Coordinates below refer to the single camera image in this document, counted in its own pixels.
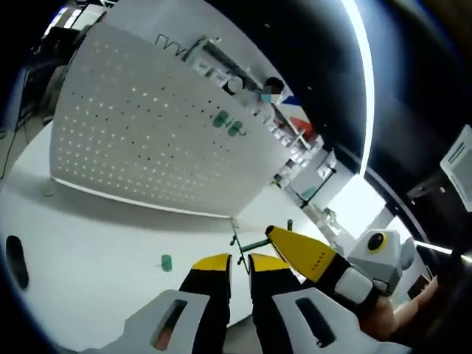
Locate ceiling light strip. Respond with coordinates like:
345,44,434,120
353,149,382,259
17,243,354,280
339,0,376,178

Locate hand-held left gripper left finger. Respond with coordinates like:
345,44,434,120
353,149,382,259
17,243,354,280
105,253,234,354

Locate person's right hand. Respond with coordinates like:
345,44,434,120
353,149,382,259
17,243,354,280
358,275,444,343

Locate grey metal shelf rack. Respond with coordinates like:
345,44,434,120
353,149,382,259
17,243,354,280
186,35,339,209

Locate white ceiling air conditioner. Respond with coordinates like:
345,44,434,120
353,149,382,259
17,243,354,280
440,124,472,214

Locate black computer mouse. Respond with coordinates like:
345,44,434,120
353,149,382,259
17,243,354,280
4,235,30,291

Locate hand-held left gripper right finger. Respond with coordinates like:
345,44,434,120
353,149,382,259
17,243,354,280
247,253,374,354

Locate white perforated mounting plate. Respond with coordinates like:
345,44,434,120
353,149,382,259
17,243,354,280
49,21,293,219

